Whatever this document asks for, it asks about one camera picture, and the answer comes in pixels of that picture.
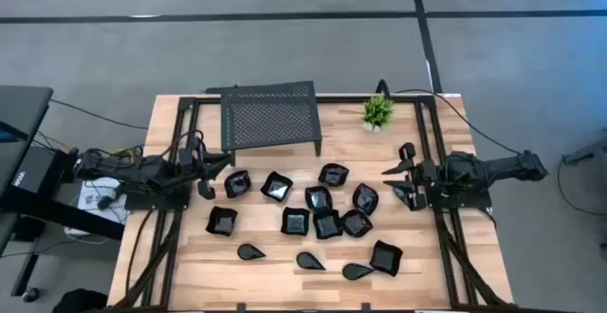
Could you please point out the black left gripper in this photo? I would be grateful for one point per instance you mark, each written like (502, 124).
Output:
(196, 163)

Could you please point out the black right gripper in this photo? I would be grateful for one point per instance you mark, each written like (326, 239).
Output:
(427, 178)

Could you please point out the black teardrop mini plate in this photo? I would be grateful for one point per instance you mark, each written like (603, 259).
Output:
(307, 260)
(355, 271)
(247, 252)

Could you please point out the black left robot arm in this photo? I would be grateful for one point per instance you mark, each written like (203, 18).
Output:
(142, 173)

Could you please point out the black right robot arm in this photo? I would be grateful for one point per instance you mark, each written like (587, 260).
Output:
(493, 168)

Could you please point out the black perforated metal shelf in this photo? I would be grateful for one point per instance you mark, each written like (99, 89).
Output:
(268, 118)

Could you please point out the green plant in white pot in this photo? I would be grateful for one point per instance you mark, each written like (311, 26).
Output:
(378, 111)

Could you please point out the white cardboard box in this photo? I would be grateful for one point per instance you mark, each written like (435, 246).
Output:
(118, 213)

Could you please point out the black power adapter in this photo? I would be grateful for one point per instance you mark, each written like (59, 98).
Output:
(104, 202)

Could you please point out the black table edge clip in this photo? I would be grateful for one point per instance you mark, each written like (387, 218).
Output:
(365, 307)
(242, 307)

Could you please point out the black computer tower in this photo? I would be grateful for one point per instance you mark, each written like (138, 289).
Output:
(40, 171)

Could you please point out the grey metal stand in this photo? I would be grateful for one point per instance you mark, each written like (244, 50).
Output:
(588, 152)

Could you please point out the black office desk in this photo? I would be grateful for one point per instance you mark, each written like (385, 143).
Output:
(23, 104)

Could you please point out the dark monitor screen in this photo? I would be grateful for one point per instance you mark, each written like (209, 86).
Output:
(7, 135)

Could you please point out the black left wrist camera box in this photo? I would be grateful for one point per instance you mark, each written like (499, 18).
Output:
(207, 190)

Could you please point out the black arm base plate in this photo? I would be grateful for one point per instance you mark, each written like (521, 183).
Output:
(467, 201)
(156, 204)

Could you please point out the black arched bracket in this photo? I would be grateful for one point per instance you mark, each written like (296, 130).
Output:
(382, 81)

